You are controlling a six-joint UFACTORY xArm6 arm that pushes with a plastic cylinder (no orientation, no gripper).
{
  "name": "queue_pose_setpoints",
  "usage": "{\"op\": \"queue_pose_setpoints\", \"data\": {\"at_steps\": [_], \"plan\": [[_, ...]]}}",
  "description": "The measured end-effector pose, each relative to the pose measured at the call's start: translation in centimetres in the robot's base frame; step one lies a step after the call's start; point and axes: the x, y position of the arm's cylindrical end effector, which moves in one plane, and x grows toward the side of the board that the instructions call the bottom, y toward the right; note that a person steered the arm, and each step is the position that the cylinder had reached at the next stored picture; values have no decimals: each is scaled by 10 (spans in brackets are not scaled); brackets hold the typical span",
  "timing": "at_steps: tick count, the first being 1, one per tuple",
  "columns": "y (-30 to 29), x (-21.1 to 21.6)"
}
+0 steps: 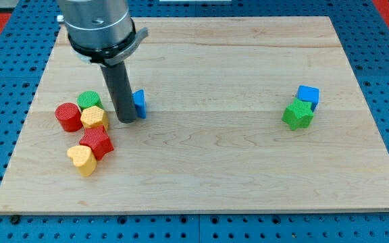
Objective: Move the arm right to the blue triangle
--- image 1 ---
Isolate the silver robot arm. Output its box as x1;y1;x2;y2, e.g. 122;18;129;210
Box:
58;0;149;67

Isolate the blue triangle block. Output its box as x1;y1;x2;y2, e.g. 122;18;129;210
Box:
132;89;147;119

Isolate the wooden board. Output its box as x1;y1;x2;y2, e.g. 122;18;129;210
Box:
0;16;389;215

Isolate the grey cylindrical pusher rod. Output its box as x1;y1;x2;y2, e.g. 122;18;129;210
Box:
101;62;137;124

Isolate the red star block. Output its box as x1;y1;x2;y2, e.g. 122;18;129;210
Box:
79;126;114;161

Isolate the yellow hexagon block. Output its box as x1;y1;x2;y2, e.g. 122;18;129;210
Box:
80;106;109;130

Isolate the green star block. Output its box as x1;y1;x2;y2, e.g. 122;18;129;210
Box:
282;98;314;131

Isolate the green cylinder block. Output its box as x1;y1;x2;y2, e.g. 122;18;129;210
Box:
76;90;103;111

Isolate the yellow heart block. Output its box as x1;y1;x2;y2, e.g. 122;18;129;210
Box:
67;145;97;177

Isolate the blue cube block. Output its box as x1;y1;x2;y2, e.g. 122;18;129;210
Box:
296;85;320;111

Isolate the red cylinder block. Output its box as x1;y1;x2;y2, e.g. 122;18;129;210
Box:
55;103;83;132

